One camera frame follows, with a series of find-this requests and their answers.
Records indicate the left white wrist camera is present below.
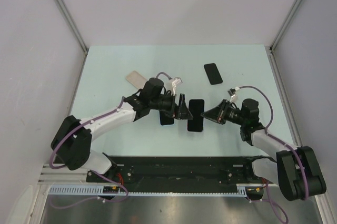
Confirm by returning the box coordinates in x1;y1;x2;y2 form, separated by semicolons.
167;77;182;96

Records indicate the light blue phone case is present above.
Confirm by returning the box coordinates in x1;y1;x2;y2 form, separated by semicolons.
159;110;175;127

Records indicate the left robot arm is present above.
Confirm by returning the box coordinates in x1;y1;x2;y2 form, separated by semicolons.
49;77;193;182

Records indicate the beige phone case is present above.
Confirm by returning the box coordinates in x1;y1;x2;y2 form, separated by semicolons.
125;70;147;89

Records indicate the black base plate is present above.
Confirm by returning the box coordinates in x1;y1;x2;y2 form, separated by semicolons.
86;154;276;193

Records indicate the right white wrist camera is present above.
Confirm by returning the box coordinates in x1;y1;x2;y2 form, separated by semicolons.
227;87;240;103

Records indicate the aluminium frame post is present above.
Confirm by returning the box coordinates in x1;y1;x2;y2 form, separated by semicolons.
269;0;319;52
39;0;88;56

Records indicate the purple phone case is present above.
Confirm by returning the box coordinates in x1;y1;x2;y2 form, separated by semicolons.
186;99;205;133

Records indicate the right aluminium frame post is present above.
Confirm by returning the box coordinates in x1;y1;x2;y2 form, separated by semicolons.
269;0;319;52

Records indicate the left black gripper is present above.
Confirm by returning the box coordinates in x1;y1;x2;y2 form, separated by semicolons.
150;91;193;120

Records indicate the aluminium front rail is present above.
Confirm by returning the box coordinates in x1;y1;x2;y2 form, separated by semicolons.
38;164;88;185

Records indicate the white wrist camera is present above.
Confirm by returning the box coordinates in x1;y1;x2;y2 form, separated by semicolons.
167;77;182;96
227;87;240;103

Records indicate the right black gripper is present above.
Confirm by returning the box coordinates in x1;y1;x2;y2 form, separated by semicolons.
201;99;246;126

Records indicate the black phone blue edge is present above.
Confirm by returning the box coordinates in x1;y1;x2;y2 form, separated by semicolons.
159;110;175;126

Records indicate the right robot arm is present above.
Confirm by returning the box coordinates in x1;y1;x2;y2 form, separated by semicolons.
201;98;327;201

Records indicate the left aluminium frame post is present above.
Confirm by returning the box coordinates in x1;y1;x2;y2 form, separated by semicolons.
39;0;88;56

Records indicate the white slotted cable duct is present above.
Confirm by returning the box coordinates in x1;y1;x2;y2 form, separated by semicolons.
48;185;247;197

